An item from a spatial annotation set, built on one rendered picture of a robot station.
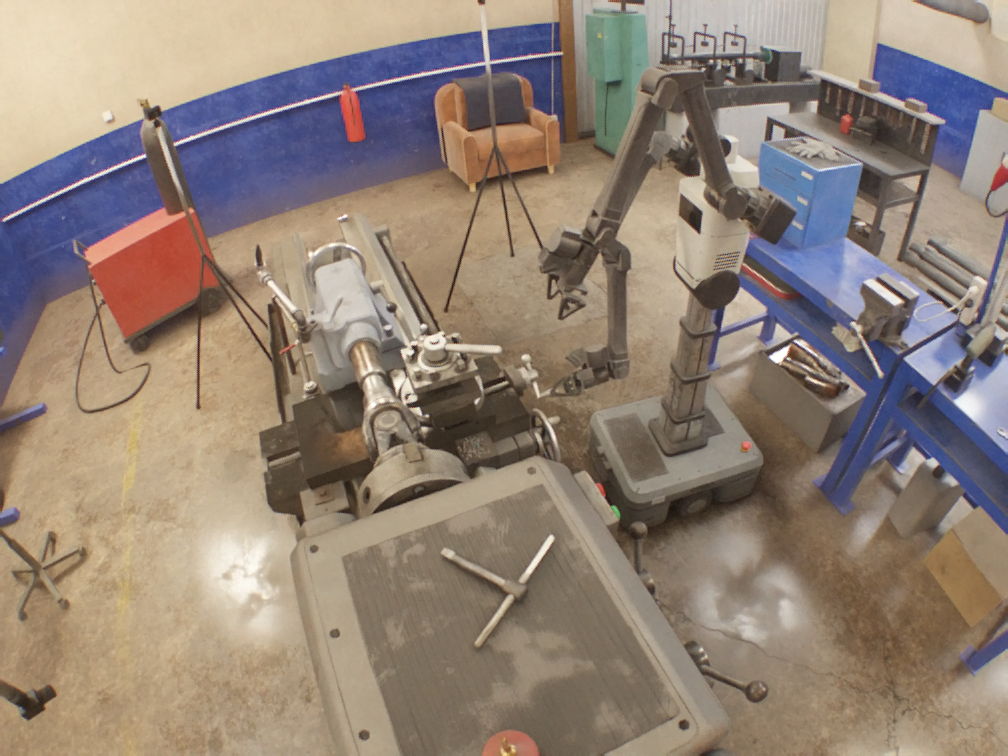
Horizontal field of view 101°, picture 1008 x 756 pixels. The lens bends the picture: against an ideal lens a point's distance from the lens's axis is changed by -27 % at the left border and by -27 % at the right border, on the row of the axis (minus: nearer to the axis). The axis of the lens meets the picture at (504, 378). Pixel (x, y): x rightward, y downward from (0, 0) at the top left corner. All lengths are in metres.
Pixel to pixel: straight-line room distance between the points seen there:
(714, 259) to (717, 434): 0.96
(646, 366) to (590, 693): 2.55
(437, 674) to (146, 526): 2.53
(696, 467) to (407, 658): 1.77
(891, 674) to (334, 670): 2.13
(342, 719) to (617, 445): 1.84
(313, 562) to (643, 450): 1.72
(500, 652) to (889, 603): 2.08
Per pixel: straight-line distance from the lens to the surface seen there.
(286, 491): 1.66
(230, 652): 2.55
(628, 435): 2.44
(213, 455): 3.25
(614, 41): 5.41
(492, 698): 0.77
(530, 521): 0.88
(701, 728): 0.78
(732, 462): 2.43
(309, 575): 0.91
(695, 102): 1.38
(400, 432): 1.29
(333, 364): 1.76
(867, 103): 5.01
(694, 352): 2.09
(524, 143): 5.24
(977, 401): 2.26
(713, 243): 1.76
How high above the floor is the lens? 2.08
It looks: 42 degrees down
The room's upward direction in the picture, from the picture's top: 6 degrees counter-clockwise
